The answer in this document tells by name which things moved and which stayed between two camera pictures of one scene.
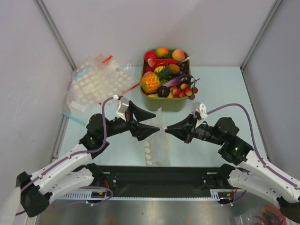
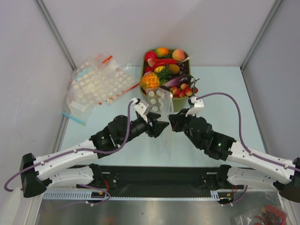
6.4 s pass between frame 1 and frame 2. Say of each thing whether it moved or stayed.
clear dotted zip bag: moved
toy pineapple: stayed
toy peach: stayed
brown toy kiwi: stayed
